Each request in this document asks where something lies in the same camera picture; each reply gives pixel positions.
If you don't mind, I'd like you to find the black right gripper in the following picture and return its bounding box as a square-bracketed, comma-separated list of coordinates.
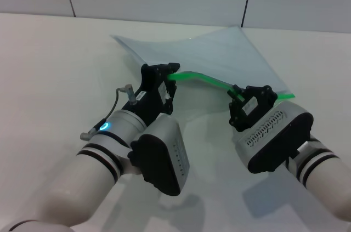
[228, 84, 279, 133]

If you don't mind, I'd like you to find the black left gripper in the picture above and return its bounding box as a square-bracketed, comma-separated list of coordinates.
[121, 62, 181, 127]

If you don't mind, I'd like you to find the translucent green-zip document bag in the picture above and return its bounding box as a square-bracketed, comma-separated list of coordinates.
[109, 25, 296, 103]

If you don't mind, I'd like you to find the left arm grey plug cable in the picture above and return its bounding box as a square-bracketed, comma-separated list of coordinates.
[80, 84, 137, 141]

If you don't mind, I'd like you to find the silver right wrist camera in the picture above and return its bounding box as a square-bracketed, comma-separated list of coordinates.
[236, 101, 314, 174]

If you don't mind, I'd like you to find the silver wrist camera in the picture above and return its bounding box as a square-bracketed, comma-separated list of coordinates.
[236, 101, 314, 174]
[127, 113, 191, 197]

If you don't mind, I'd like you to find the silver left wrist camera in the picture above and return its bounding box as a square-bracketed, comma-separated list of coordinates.
[127, 113, 191, 197]

